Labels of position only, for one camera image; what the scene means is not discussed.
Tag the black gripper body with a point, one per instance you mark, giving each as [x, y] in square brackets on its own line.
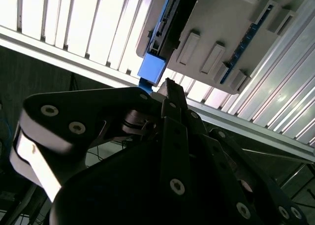
[110, 198]

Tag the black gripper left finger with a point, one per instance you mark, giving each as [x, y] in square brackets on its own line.
[73, 106]

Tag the hard disk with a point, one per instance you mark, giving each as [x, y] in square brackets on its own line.
[152, 67]

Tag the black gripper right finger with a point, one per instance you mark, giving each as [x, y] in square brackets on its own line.
[216, 151]

